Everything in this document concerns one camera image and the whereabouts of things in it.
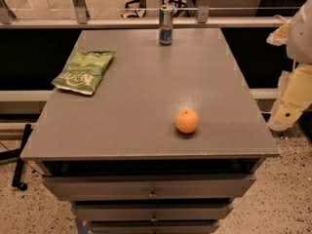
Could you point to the silver blue energy drink can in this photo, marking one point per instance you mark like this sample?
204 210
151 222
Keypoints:
166 18

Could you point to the metal railing with glass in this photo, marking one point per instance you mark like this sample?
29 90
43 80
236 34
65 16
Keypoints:
32 14

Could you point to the black office chair base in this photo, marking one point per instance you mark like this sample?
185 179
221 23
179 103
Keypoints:
143 4

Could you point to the black stand base with wheel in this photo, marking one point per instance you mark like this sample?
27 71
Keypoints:
15 153

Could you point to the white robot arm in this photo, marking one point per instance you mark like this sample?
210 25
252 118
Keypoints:
296 35

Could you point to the grey drawer cabinet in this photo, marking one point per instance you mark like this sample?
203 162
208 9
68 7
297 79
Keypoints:
117 156

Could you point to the orange fruit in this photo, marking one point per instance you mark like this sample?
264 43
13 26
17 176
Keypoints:
187 121

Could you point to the green jalapeno chip bag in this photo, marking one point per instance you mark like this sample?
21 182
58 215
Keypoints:
84 72

